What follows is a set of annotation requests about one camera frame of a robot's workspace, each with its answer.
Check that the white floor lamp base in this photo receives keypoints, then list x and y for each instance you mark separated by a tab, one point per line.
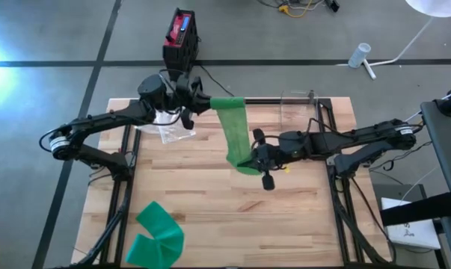
434	5

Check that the small black device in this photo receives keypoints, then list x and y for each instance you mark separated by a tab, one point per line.
333	5

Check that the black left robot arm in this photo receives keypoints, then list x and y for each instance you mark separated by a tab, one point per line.
109	119

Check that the white flat box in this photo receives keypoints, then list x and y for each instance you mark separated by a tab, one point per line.
412	231

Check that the clear plastic container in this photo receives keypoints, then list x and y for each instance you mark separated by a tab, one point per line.
298	112

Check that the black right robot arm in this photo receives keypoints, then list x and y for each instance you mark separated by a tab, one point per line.
359	136

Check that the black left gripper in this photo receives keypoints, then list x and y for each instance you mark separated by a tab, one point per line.
187	93

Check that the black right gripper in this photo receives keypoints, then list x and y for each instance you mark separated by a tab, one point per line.
270	155

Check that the red and black battery box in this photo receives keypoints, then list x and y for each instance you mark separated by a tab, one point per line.
180	45

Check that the black aluminium table frame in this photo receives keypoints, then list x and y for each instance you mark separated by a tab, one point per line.
270	101

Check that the clear plastic bag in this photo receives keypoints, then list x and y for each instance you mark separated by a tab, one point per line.
172	132

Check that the light green crepe bandage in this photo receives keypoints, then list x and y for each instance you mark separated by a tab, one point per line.
234	127

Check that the teal green elastic bandage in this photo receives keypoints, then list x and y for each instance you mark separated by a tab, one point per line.
161	231

